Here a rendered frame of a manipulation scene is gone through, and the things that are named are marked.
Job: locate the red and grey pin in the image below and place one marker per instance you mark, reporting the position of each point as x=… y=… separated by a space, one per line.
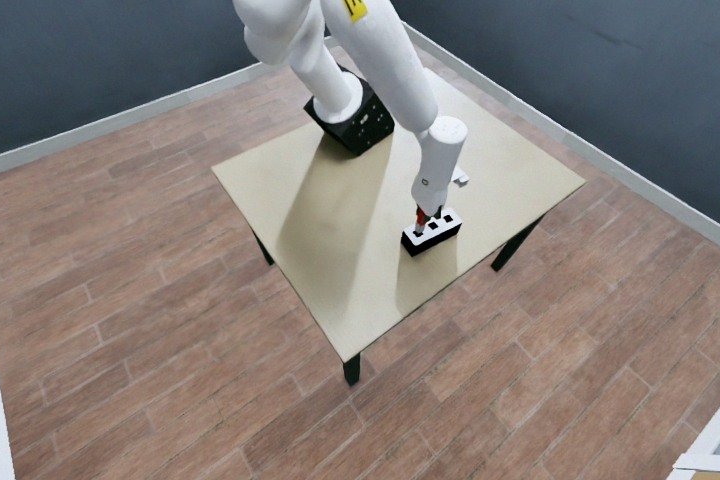
x=419 y=227

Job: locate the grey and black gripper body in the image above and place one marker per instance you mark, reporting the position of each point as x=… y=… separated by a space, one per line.
x=428 y=199

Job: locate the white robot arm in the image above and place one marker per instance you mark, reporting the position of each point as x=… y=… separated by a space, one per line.
x=372 y=35

